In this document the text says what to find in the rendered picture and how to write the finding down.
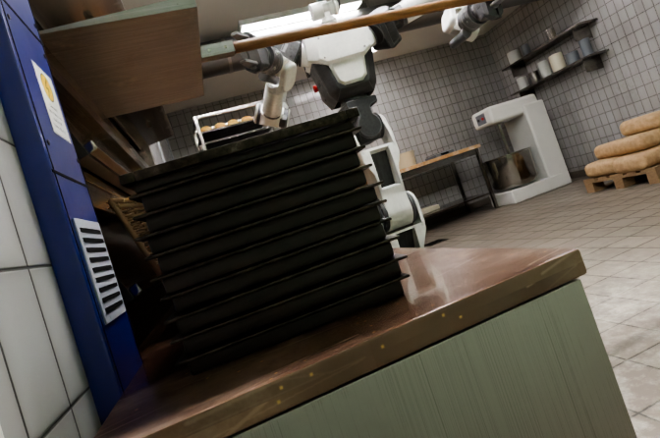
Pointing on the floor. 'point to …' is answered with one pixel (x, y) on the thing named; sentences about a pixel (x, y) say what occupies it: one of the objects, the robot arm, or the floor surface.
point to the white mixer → (523, 150)
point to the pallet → (623, 179)
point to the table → (454, 174)
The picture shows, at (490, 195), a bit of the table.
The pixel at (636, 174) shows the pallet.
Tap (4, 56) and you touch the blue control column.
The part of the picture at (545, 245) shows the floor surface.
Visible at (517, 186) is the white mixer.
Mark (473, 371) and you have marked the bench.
